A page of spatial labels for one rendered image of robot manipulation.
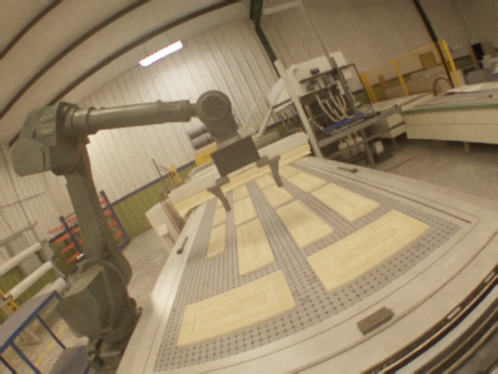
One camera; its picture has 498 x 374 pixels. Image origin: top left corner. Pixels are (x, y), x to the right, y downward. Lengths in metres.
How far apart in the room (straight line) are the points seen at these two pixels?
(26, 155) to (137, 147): 6.95
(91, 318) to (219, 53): 7.83
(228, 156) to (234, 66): 7.00
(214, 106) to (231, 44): 7.27
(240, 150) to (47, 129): 1.10
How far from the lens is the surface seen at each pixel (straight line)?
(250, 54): 8.24
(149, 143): 8.11
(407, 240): 1.01
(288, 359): 0.76
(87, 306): 1.50
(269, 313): 0.90
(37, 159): 1.44
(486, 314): 0.89
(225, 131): 1.17
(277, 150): 3.44
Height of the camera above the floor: 1.48
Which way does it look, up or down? 12 degrees down
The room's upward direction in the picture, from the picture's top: 25 degrees counter-clockwise
